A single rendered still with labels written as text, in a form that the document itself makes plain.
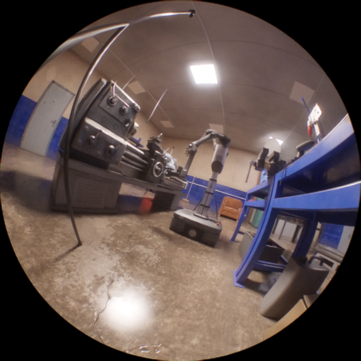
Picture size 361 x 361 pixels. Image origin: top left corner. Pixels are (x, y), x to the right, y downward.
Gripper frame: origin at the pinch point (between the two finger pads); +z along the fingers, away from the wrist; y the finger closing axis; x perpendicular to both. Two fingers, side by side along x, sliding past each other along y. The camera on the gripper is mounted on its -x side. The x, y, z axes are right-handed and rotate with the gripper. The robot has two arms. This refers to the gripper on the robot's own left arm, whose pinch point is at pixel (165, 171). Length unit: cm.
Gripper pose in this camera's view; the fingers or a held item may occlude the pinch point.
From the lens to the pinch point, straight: 139.8
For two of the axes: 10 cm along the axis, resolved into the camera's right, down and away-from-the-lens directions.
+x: -3.7, -1.6, -9.1
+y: 3.1, -9.5, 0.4
